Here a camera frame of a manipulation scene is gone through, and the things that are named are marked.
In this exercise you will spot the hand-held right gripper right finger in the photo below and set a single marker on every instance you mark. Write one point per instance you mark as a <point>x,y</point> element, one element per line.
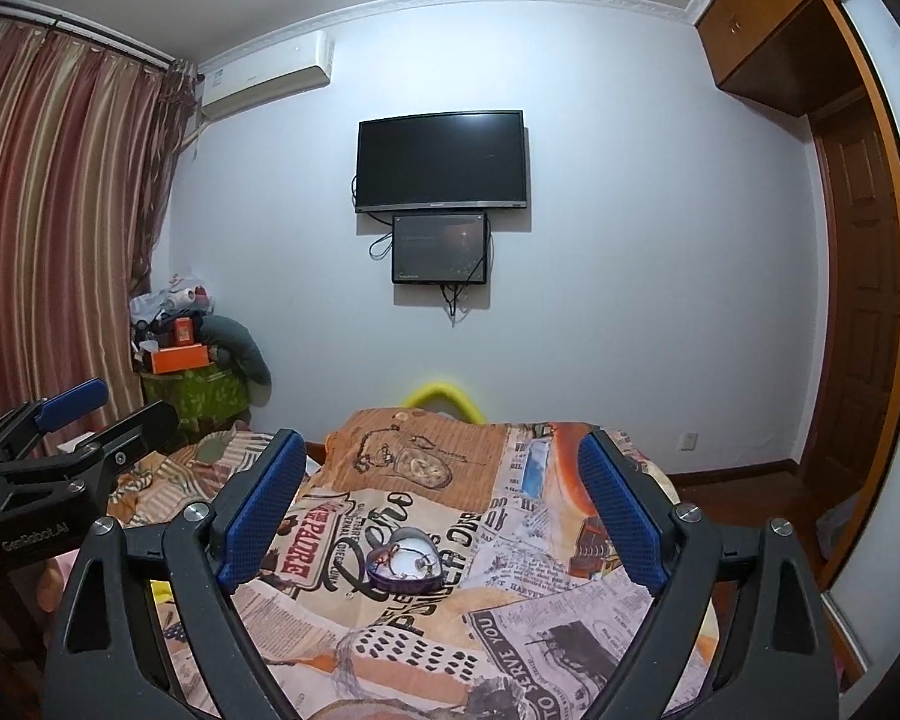
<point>622,514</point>

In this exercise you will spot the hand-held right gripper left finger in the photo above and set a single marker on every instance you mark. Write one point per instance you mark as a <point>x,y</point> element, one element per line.
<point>259,502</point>

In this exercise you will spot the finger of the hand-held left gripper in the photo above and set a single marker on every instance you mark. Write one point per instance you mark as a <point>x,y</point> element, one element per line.
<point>131,431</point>
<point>71,401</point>

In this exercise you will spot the heart-shaped purple tin box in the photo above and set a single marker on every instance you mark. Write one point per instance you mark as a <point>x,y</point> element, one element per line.
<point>403,574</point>

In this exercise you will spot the pink cloth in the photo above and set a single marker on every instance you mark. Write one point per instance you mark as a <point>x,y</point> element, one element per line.
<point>66,559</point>

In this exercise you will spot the green patterned storage box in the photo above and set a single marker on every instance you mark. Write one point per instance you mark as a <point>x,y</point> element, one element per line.
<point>195,397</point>

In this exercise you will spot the orange box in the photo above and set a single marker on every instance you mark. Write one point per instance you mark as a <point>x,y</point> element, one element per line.
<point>180,358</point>

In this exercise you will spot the small red box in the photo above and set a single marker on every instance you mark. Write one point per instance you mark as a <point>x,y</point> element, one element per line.
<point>184,330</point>

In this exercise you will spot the grey cushion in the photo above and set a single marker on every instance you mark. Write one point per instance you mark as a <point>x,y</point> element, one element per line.
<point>232,349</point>

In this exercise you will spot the white plastic bags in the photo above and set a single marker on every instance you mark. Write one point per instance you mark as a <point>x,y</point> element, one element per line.
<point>166,300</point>

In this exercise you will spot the printed newspaper-pattern blanket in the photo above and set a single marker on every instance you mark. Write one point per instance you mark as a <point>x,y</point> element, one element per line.
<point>457,540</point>

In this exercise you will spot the striped brown curtain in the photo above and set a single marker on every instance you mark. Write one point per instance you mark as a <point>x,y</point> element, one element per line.
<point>60,225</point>

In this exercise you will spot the yellow curved object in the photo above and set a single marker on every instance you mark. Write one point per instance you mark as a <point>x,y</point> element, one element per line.
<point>444,396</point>

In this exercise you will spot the brown wooden door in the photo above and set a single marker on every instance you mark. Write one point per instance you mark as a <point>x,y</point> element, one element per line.
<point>859,300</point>

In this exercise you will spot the white air conditioner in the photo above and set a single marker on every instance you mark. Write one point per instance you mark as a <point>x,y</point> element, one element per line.
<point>262,75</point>

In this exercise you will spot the wooden overhead cabinet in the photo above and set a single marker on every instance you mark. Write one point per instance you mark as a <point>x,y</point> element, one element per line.
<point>772,22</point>

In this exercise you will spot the white wall socket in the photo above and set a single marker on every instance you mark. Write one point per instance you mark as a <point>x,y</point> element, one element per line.
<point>688,440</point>

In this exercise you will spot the small black wall monitor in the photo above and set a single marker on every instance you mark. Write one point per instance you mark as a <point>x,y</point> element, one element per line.
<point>440,247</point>

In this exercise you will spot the curtain rail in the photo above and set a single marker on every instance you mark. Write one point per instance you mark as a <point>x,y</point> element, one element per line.
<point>82,30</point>

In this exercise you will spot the large black wall television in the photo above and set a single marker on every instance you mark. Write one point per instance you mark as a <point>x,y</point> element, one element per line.
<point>441,159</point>

